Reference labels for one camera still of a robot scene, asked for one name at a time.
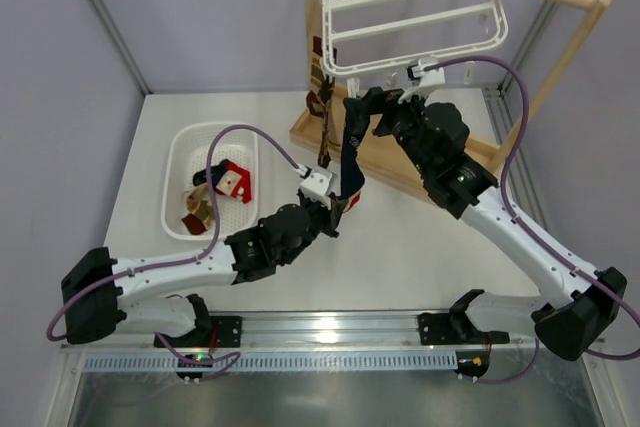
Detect navy sock beige red toe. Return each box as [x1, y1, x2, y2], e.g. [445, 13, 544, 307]
[339, 124, 365, 212]

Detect beige striped green sock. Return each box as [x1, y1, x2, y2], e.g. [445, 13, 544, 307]
[181, 184, 217, 236]

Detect navy blue sock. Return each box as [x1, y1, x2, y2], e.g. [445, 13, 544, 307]
[192, 159, 233, 198]

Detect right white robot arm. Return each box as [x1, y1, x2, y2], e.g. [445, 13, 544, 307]
[343, 87, 627, 361]

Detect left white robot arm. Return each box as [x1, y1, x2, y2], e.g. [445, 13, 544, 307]
[54, 194, 349, 345]

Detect white plastic clip hanger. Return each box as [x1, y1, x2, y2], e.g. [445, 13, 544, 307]
[318, 0, 509, 87]

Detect brown argyle sock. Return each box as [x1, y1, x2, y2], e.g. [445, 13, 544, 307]
[305, 36, 335, 168]

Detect wooden rack with tray base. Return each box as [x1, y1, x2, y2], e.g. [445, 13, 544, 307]
[290, 0, 613, 201]

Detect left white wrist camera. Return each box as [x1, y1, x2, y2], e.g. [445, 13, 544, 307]
[299, 166, 337, 197]

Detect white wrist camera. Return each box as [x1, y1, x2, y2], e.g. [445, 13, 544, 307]
[398, 56, 446, 103]
[299, 166, 337, 197]

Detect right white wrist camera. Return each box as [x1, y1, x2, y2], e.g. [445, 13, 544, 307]
[398, 56, 446, 103]

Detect aluminium mounting rail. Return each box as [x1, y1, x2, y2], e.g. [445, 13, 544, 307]
[46, 298, 518, 349]

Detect slotted grey cable duct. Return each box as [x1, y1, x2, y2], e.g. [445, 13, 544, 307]
[84, 350, 459, 374]

